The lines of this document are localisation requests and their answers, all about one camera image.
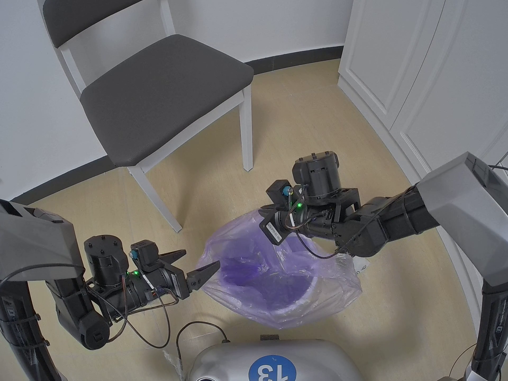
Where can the white trash bin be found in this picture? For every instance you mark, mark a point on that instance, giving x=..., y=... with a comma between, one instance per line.
x=307, y=289

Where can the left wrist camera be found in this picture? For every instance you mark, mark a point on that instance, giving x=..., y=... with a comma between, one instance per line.
x=145, y=252

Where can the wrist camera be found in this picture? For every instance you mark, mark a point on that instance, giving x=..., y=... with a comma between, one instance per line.
x=280, y=191
x=145, y=252

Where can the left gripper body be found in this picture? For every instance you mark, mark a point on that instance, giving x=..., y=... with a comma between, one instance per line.
x=170, y=282

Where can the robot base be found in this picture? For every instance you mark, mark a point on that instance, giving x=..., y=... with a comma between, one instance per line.
x=238, y=359

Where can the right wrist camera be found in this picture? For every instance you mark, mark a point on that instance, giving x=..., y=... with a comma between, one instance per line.
x=280, y=191

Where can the purple plastic bag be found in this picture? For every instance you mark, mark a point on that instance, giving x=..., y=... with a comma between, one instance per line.
x=317, y=304

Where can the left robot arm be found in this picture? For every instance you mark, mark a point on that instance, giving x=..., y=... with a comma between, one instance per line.
x=35, y=240

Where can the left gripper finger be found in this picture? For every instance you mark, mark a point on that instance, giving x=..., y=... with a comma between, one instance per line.
x=170, y=258
x=198, y=278

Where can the white wardrobe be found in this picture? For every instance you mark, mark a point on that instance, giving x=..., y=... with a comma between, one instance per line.
x=416, y=54

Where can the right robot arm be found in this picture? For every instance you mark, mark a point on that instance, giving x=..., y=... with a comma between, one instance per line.
x=460, y=204

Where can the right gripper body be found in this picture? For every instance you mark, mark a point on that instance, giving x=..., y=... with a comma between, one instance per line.
x=289, y=222

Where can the white chair with grey cushions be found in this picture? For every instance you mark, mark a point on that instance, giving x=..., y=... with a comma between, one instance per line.
x=158, y=93

